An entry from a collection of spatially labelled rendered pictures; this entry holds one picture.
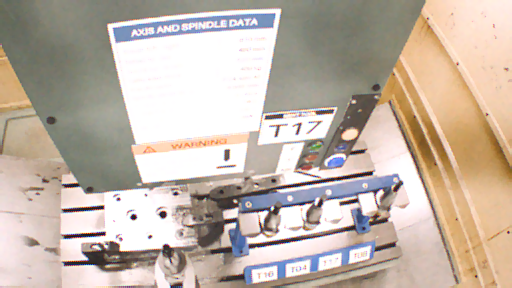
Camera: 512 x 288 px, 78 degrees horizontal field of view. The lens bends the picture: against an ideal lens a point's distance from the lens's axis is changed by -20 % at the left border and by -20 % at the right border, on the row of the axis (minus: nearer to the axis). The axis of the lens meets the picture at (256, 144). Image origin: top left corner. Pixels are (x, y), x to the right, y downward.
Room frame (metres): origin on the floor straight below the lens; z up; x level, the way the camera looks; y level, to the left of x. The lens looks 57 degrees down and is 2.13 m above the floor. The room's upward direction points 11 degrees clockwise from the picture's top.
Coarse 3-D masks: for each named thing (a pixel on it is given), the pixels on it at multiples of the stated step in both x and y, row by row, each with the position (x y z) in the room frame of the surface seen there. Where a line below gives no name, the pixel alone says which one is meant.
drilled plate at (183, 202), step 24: (120, 192) 0.45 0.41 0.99; (144, 192) 0.47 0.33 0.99; (168, 192) 0.49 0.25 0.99; (120, 216) 0.37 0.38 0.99; (144, 216) 0.39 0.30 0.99; (168, 216) 0.42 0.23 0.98; (120, 240) 0.30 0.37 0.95; (144, 240) 0.31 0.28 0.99; (168, 240) 0.33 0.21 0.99; (192, 240) 0.35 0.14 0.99
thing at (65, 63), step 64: (0, 0) 0.21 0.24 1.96; (64, 0) 0.23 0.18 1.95; (128, 0) 0.25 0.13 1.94; (192, 0) 0.27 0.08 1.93; (256, 0) 0.28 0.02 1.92; (320, 0) 0.31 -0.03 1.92; (384, 0) 0.33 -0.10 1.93; (64, 64) 0.22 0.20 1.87; (320, 64) 0.31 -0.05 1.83; (384, 64) 0.34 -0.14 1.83; (64, 128) 0.21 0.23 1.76; (128, 128) 0.24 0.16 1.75
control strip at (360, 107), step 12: (360, 96) 0.34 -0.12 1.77; (372, 96) 0.34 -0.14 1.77; (348, 108) 0.33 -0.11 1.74; (360, 108) 0.34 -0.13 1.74; (372, 108) 0.35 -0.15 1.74; (348, 120) 0.33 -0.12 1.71; (360, 120) 0.34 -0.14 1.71; (336, 132) 0.33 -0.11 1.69; (360, 132) 0.35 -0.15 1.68; (312, 144) 0.32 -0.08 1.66; (336, 144) 0.33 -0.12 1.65; (348, 144) 0.34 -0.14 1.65; (324, 156) 0.33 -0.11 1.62; (336, 156) 0.34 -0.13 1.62; (348, 156) 0.35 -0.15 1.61; (300, 168) 0.32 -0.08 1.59; (312, 168) 0.32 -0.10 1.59; (324, 168) 0.33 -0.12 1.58; (336, 168) 0.34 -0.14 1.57
